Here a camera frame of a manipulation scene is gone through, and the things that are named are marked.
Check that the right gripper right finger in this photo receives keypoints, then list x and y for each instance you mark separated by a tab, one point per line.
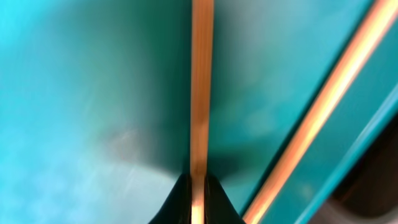
218	208

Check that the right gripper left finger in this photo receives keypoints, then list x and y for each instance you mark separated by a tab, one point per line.
177	207

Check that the wooden chopstick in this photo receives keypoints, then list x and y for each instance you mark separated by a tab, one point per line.
201	64
370	32

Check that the grey dishwasher rack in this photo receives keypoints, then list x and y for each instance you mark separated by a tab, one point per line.
368	193

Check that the teal serving tray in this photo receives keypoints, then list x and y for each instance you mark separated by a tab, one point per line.
95	99

